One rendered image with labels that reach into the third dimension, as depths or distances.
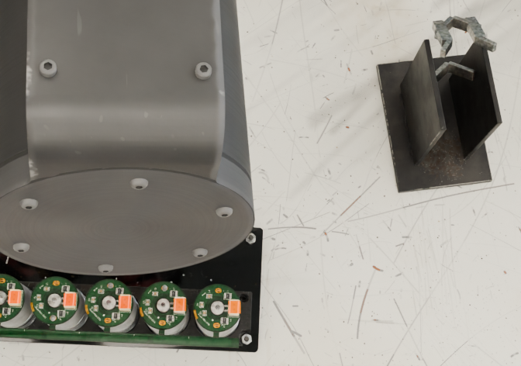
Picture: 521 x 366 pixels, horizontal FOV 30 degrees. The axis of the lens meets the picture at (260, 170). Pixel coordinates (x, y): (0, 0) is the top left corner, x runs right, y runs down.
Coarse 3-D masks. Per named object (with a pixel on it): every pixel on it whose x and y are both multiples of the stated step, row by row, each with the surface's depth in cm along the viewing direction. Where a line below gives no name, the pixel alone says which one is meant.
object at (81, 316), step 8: (56, 296) 50; (80, 296) 51; (48, 304) 50; (56, 304) 50; (80, 304) 51; (80, 312) 52; (72, 320) 51; (80, 320) 53; (56, 328) 52; (64, 328) 52; (72, 328) 53
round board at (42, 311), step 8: (48, 280) 50; (56, 280) 50; (64, 280) 50; (40, 288) 50; (48, 288) 50; (56, 288) 50; (64, 288) 50; (72, 288) 50; (32, 296) 50; (40, 296) 50; (48, 296) 50; (32, 304) 50; (40, 304) 50; (40, 312) 50; (48, 312) 50; (56, 312) 50; (64, 312) 50; (72, 312) 50; (40, 320) 50; (48, 320) 50; (56, 320) 50; (64, 320) 50
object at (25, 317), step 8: (0, 280) 50; (24, 288) 51; (0, 304) 50; (24, 304) 50; (24, 312) 51; (32, 312) 53; (16, 320) 51; (24, 320) 52; (32, 320) 54; (24, 328) 54
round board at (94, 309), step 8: (104, 280) 51; (112, 280) 51; (96, 288) 50; (104, 288) 50; (112, 288) 50; (120, 288) 50; (128, 288) 50; (88, 296) 50; (96, 296) 50; (104, 296) 50; (88, 304) 50; (96, 304) 50; (88, 312) 50; (96, 312) 50; (104, 312) 50; (112, 312) 50; (120, 312) 50; (128, 312) 50; (96, 320) 50; (104, 320) 50; (112, 320) 50; (120, 320) 50
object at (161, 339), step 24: (0, 336) 50; (24, 336) 50; (48, 336) 50; (72, 336) 50; (96, 336) 50; (120, 336) 50; (144, 336) 50; (168, 336) 50; (192, 336) 50; (216, 336) 50
